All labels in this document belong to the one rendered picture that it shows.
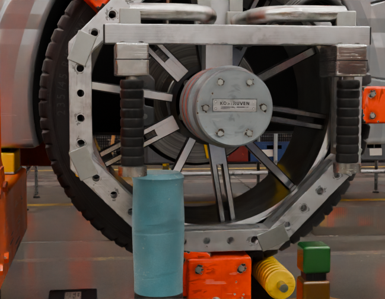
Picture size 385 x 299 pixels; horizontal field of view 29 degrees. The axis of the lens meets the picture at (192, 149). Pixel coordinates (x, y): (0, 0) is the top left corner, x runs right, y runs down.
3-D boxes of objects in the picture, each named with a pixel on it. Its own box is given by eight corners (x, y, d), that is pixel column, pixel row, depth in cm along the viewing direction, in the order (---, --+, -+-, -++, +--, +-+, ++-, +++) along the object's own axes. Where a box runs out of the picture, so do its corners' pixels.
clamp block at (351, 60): (347, 77, 125) (348, 45, 124) (367, 76, 116) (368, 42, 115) (318, 77, 124) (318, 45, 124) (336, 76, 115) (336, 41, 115)
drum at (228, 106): (249, 140, 143) (250, 67, 142) (276, 150, 122) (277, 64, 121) (177, 142, 141) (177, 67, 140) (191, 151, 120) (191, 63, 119)
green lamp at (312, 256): (322, 267, 109) (323, 240, 109) (331, 273, 105) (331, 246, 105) (296, 268, 109) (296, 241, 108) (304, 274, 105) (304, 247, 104)
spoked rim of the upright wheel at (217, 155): (146, 252, 168) (340, 149, 172) (155, 278, 145) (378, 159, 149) (40, 51, 161) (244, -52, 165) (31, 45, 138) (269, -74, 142)
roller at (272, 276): (263, 265, 168) (263, 239, 167) (299, 302, 139) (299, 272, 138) (237, 266, 167) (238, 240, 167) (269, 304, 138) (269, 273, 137)
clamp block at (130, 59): (145, 76, 120) (145, 43, 120) (149, 76, 111) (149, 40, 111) (113, 76, 119) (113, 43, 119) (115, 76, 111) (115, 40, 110)
